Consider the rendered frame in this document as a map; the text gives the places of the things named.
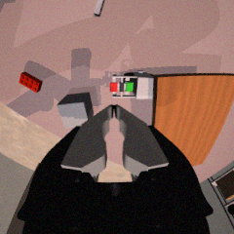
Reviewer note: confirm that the wheeled dolly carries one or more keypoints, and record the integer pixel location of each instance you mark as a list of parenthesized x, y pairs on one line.
[(189, 109)]

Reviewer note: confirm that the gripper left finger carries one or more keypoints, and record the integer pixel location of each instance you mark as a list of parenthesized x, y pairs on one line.
[(83, 149)]

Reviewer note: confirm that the dark grey cube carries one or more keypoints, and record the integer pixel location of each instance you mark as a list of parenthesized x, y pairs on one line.
[(75, 109)]

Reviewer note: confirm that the dark grey rectangular bar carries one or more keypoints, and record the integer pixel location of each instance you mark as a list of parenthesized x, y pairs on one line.
[(98, 8)]

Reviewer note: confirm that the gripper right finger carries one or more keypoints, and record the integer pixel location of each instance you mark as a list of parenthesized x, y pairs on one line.
[(146, 149)]

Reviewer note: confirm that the red toy brick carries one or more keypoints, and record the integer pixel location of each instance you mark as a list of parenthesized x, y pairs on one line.
[(30, 82)]

